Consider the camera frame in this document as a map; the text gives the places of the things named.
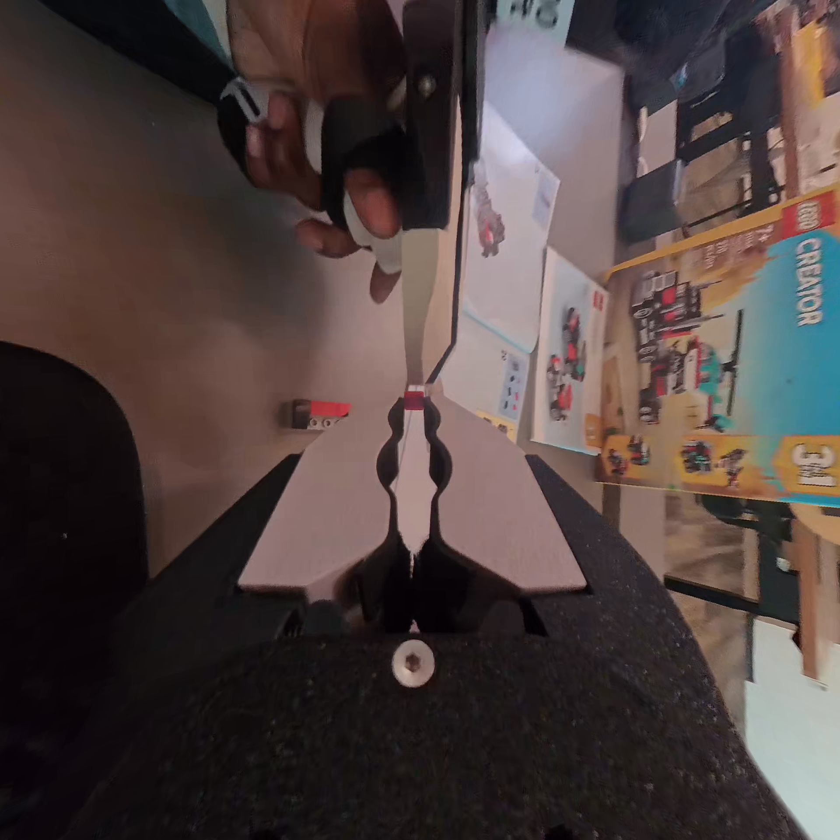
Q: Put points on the yellow toy brick box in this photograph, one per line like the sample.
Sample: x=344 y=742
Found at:
x=754 y=367

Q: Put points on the open instruction booklet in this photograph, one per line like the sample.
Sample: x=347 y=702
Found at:
x=512 y=275

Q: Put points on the grey desk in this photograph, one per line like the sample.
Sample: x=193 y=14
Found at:
x=164 y=262

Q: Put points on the black box with teal print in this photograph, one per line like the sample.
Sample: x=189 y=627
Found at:
x=676 y=79

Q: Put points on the black chair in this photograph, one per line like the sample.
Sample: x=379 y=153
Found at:
x=65 y=558

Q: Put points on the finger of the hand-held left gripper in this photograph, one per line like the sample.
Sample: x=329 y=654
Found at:
x=461 y=275
x=420 y=295

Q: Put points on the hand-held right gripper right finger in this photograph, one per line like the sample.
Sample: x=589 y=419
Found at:
x=505 y=518

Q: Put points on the dark pouch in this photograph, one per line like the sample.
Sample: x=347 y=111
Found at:
x=653 y=203

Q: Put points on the small red toy brick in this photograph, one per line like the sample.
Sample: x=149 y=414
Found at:
x=415 y=399

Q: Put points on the closed instruction booklet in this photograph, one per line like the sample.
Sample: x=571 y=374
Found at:
x=571 y=367

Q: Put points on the black metal frame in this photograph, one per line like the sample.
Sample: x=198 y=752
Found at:
x=735 y=164

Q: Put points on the grey and red brick assembly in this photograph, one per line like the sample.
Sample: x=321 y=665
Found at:
x=320 y=413

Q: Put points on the person's left hand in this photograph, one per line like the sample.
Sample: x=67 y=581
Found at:
x=315 y=46

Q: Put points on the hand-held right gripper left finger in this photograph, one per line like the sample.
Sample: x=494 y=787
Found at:
x=328 y=512

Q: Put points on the white box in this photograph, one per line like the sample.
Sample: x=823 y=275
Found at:
x=787 y=754

